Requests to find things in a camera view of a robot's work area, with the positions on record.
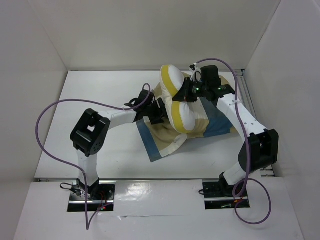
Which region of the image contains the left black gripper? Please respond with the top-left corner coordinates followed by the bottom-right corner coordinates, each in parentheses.
top-left (143, 97), bottom-right (172, 125)

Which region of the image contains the white pillow yellow trim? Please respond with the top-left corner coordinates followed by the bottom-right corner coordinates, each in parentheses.
top-left (160, 65), bottom-right (196, 134)

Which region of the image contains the blue tan white pillowcase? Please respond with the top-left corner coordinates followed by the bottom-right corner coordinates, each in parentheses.
top-left (136, 97), bottom-right (237, 162)

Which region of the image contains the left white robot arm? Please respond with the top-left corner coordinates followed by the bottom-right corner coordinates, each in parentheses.
top-left (70, 90), bottom-right (168, 200)

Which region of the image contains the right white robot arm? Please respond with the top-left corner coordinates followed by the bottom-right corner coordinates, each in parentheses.
top-left (160, 65), bottom-right (279, 196)

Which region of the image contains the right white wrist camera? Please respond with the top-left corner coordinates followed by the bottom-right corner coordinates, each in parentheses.
top-left (189, 62), bottom-right (201, 82)

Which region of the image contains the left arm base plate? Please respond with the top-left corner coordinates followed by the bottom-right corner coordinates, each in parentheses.
top-left (60, 180), bottom-right (116, 213)

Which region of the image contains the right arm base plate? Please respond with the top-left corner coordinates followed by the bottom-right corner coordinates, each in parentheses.
top-left (198, 179), bottom-right (250, 210)

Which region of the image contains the aluminium rail frame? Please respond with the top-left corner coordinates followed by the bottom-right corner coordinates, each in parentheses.
top-left (235, 69), bottom-right (279, 177)

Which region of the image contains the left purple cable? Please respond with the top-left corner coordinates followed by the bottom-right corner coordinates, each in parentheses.
top-left (36, 83), bottom-right (152, 230)

